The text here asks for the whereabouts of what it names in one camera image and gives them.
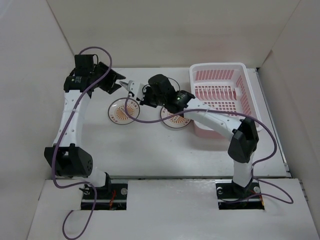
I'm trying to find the orange sunburst plate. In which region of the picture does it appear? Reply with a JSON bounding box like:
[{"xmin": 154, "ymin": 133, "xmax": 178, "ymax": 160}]
[
  {"xmin": 159, "ymin": 107, "xmax": 191, "ymax": 130},
  {"xmin": 107, "ymin": 97, "xmax": 141, "ymax": 125}
]

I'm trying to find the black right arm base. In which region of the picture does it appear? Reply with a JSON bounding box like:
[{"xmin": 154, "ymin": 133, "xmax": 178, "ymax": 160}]
[{"xmin": 215, "ymin": 181, "xmax": 265, "ymax": 210}]

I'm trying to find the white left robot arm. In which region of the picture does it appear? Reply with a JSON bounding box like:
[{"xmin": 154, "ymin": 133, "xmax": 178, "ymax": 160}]
[{"xmin": 44, "ymin": 54, "xmax": 125, "ymax": 199}]

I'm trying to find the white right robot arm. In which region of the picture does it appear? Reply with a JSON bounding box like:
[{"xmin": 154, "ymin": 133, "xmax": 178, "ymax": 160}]
[{"xmin": 137, "ymin": 74, "xmax": 259, "ymax": 197}]

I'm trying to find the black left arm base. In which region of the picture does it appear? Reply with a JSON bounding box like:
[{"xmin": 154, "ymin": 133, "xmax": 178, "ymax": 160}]
[{"xmin": 79, "ymin": 179, "xmax": 128, "ymax": 211}]

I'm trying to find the white pink dish rack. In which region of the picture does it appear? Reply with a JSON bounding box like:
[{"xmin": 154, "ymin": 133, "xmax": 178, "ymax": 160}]
[{"xmin": 188, "ymin": 62, "xmax": 263, "ymax": 139}]

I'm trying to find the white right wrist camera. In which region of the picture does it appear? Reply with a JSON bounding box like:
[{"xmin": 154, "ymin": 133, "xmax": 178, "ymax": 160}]
[{"xmin": 126, "ymin": 80, "xmax": 145, "ymax": 101}]

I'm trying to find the aluminium table edge rail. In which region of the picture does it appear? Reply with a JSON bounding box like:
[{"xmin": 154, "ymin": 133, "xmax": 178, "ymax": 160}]
[{"xmin": 255, "ymin": 67, "xmax": 292, "ymax": 178}]

